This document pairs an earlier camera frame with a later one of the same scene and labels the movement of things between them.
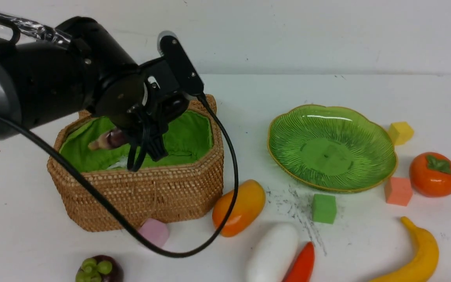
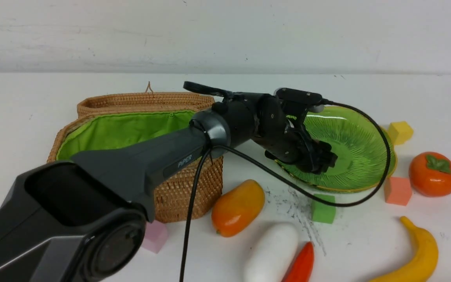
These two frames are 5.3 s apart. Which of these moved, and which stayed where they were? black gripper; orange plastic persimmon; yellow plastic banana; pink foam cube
Moved: black gripper
Stayed: yellow plastic banana; orange plastic persimmon; pink foam cube
